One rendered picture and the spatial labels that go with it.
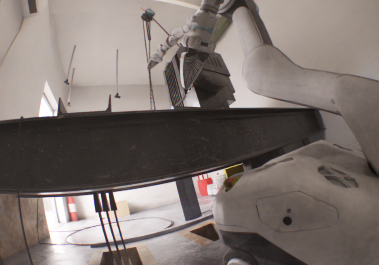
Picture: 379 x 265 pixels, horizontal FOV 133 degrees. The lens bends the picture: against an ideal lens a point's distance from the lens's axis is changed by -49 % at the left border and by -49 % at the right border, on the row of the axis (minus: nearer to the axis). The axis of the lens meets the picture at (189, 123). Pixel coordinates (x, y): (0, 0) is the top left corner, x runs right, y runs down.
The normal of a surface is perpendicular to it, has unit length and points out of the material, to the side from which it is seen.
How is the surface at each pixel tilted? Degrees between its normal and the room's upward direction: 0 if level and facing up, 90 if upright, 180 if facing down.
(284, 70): 89
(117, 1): 180
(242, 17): 90
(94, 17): 180
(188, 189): 90
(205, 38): 151
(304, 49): 90
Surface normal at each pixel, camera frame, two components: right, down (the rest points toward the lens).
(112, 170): 0.40, -0.41
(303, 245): -0.81, 0.00
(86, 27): 0.25, 0.91
